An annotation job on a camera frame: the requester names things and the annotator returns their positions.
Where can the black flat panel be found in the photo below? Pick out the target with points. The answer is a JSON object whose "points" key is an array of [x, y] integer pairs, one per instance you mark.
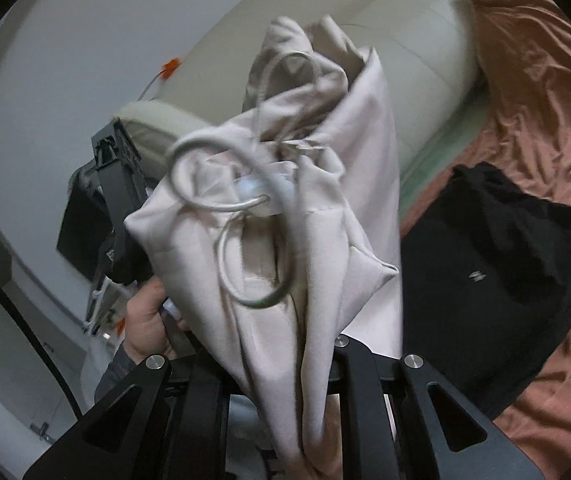
{"points": [[78, 230]]}

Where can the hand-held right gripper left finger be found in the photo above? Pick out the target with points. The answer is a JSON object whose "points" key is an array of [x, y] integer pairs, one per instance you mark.
{"points": [[210, 395]]}

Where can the black folded clothes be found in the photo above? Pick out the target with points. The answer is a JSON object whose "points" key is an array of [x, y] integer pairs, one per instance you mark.
{"points": [[465, 310]]}

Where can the pale green bed sheet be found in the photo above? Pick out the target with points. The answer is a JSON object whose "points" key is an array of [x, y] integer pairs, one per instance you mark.
{"points": [[445, 155]]}

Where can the beige jacket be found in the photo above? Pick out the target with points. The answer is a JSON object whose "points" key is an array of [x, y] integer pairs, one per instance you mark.
{"points": [[345, 160]]}

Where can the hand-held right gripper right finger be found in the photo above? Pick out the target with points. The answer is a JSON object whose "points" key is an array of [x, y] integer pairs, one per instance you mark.
{"points": [[360, 380]]}

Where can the person's left forearm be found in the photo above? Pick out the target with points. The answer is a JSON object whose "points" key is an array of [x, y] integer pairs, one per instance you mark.
{"points": [[115, 375]]}

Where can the person's left hand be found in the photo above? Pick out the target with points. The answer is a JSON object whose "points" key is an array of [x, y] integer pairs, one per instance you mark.
{"points": [[145, 320]]}

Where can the brown blanket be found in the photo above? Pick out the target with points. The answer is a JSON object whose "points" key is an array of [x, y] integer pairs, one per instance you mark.
{"points": [[540, 85]]}

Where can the orange wall decoration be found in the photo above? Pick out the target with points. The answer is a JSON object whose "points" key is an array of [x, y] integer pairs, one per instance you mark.
{"points": [[171, 69]]}

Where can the cream padded bed headboard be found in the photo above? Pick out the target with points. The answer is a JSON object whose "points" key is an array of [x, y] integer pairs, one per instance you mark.
{"points": [[415, 60]]}

